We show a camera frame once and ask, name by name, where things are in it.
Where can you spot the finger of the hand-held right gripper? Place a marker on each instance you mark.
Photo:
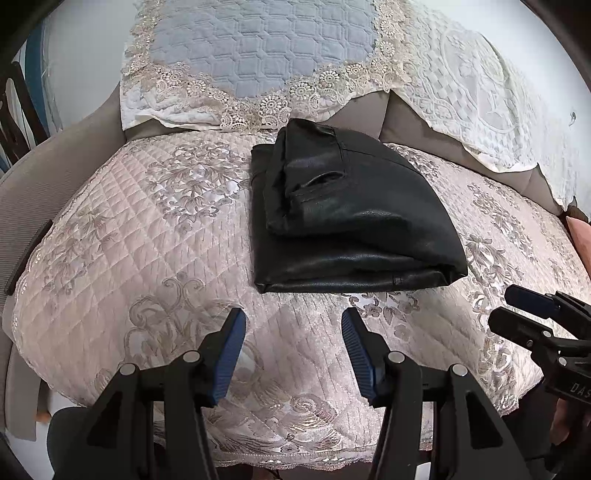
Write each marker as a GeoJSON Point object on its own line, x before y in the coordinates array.
{"type": "Point", "coordinates": [519, 328]}
{"type": "Point", "coordinates": [531, 299]}

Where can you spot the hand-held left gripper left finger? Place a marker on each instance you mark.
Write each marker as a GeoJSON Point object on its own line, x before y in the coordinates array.
{"type": "Point", "coordinates": [228, 360]}

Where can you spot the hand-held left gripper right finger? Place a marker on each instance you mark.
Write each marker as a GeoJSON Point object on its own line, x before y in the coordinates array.
{"type": "Point", "coordinates": [362, 360]}

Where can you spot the black leather jacket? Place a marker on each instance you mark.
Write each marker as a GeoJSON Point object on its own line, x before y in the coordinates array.
{"type": "Point", "coordinates": [360, 217]}

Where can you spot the person's right hand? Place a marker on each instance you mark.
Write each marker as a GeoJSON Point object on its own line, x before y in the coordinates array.
{"type": "Point", "coordinates": [563, 427]}

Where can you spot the pink cushion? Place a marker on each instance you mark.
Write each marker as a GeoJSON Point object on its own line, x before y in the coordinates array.
{"type": "Point", "coordinates": [581, 235]}

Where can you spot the person's right trouser leg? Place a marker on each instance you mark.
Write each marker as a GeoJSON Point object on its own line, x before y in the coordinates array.
{"type": "Point", "coordinates": [549, 454]}

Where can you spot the person's trouser leg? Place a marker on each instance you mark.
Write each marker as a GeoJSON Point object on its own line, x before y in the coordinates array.
{"type": "Point", "coordinates": [64, 438]}
{"type": "Point", "coordinates": [549, 454]}

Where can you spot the pink quilted sofa mat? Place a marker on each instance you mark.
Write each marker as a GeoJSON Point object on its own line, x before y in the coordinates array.
{"type": "Point", "coordinates": [138, 258]}

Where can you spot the person's left trouser leg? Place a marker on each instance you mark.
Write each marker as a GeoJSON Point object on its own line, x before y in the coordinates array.
{"type": "Point", "coordinates": [64, 438]}

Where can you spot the white quilted lace cover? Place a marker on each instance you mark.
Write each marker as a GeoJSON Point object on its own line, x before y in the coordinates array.
{"type": "Point", "coordinates": [485, 78]}

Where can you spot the grey fabric sofa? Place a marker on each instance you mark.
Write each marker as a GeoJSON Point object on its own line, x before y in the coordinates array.
{"type": "Point", "coordinates": [69, 157]}

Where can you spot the blue quilted lace-trimmed cover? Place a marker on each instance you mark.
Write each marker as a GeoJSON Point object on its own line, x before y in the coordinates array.
{"type": "Point", "coordinates": [258, 46]}

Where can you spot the dark wooden chair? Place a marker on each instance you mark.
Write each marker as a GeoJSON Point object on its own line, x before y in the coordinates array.
{"type": "Point", "coordinates": [18, 120]}

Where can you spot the blue trimmed white board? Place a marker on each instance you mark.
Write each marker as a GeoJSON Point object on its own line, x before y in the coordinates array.
{"type": "Point", "coordinates": [34, 87]}

